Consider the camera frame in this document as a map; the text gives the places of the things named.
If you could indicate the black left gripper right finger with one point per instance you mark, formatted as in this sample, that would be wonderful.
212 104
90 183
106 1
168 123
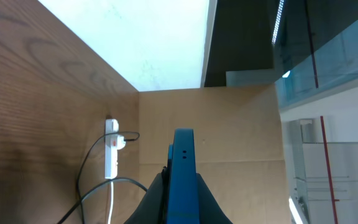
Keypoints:
209 210

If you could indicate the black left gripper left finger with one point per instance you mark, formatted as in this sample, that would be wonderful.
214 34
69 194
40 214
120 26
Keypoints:
152 207

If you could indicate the blue Galaxy smartphone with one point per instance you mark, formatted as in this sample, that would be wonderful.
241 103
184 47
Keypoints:
182 203

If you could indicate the white USB charger adapter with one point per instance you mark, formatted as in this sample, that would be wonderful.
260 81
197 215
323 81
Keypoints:
117 141

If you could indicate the brown cardboard side panel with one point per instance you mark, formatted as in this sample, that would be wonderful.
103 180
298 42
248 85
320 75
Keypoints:
238 146

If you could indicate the white power strip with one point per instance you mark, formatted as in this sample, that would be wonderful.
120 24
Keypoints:
111 130

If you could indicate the red vertical pole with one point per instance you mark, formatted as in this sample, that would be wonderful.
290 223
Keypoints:
325 144

